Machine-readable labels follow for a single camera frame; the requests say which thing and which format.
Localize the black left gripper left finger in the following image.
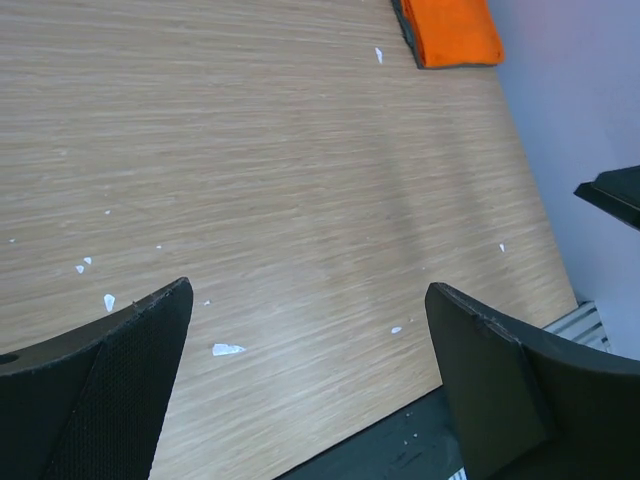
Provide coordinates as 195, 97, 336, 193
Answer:
1, 277, 193, 479

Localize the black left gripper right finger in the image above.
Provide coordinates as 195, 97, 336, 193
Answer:
425, 283, 639, 479

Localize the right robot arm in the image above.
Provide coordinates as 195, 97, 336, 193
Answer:
574, 165, 640, 230

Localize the folded orange t shirt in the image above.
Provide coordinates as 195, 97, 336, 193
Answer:
402, 0, 505, 69

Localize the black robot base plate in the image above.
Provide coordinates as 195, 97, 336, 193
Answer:
279, 387, 466, 480

